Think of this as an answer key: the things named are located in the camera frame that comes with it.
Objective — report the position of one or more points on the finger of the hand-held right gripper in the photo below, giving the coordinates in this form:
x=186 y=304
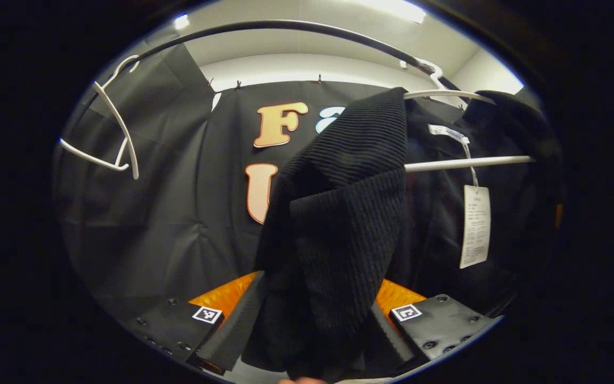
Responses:
x=558 y=216

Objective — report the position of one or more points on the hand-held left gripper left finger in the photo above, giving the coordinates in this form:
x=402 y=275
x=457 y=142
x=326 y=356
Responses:
x=232 y=330

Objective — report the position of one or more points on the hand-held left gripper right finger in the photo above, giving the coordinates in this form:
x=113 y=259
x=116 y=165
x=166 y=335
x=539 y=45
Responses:
x=440 y=328

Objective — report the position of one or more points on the white paper hang tag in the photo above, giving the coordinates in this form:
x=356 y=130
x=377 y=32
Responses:
x=475 y=229

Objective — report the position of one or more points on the black knit cardigan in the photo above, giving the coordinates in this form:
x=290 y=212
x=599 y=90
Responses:
x=339 y=229

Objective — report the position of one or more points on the white plastic clothes hanger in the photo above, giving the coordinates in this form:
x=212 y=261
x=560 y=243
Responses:
x=435 y=166
x=94 y=155

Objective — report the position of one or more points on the black clothes rack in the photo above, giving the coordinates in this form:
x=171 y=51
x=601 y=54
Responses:
x=285 y=23

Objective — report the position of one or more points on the black backdrop cloth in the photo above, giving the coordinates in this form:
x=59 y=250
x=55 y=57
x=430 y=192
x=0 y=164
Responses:
x=179 y=213

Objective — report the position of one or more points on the ceiling light panel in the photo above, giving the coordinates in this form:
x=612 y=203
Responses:
x=397 y=9

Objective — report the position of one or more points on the row of backdrop clips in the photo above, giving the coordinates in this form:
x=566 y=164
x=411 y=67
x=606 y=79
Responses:
x=318 y=80

